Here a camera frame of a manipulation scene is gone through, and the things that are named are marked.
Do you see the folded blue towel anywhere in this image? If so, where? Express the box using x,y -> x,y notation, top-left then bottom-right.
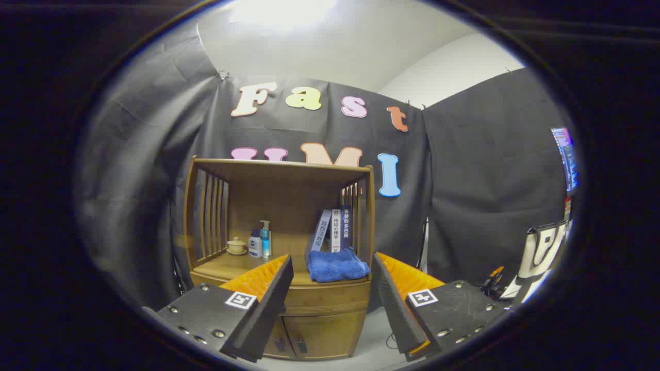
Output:
307,248 -> 371,283

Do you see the blue pump bottle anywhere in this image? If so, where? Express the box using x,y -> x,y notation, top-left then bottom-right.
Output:
259,220 -> 272,259

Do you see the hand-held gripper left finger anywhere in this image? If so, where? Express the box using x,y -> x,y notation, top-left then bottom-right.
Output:
156,254 -> 294,363

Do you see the white bag with black print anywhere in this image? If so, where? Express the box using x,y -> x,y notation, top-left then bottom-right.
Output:
503,219 -> 573,302

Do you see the wooden cabinet door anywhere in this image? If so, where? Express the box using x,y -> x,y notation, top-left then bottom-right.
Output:
263,315 -> 298,360
284,311 -> 367,360

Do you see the wooden countertop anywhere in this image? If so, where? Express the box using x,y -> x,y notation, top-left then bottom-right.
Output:
192,251 -> 372,287

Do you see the computer monitor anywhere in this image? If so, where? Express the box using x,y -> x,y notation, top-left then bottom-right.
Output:
551,126 -> 579,194

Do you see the dark blue book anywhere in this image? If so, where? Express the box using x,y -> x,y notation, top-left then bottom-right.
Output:
340,206 -> 353,251

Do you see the wooden drawer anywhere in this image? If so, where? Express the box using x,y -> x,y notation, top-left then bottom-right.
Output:
191,272 -> 373,316

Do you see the grey book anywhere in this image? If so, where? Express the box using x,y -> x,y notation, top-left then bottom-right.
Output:
311,210 -> 333,252

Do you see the orange and black tool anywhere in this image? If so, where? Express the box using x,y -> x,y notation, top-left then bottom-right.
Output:
482,266 -> 505,297

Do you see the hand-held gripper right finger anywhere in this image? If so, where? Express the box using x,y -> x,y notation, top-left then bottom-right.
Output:
370,251 -> 512,362

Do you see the wooden cabinet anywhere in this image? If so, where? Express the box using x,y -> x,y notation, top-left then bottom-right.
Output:
183,156 -> 377,361

